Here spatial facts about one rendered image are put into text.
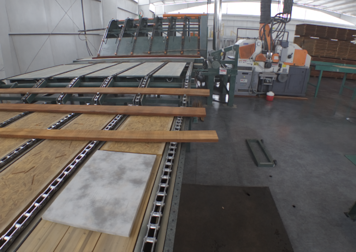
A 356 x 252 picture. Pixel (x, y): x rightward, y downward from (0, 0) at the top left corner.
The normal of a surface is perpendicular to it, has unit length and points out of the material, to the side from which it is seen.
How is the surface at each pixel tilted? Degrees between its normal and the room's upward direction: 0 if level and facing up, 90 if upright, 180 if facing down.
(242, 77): 90
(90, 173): 0
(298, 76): 90
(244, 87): 90
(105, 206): 0
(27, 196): 0
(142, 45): 46
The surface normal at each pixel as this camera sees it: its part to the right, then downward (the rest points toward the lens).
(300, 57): -0.11, 0.40
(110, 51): -0.07, -0.34
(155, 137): 0.00, -0.91
